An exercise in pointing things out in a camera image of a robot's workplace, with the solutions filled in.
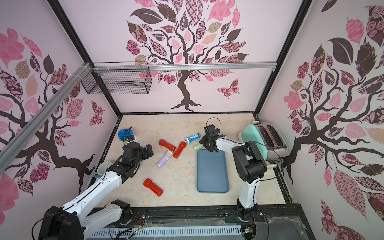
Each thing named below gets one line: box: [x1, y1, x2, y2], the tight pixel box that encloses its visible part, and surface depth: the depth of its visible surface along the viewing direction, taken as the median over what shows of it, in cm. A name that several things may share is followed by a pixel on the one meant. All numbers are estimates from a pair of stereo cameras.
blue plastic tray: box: [196, 149, 230, 193], surface depth 89 cm
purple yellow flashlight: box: [156, 150, 173, 168], surface depth 94 cm
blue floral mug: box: [93, 161, 113, 178], surface depth 83 cm
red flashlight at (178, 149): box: [173, 141, 187, 159], surface depth 99 cm
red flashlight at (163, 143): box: [159, 139, 176, 152], surface depth 100 cm
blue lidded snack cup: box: [118, 129, 134, 142], surface depth 97 cm
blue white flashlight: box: [184, 133, 202, 145], surface depth 103 cm
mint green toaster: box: [238, 122, 288, 160], surface depth 87 cm
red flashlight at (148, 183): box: [143, 178, 163, 197], surface depth 83 cm
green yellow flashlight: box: [193, 144, 203, 152], surface depth 99 cm
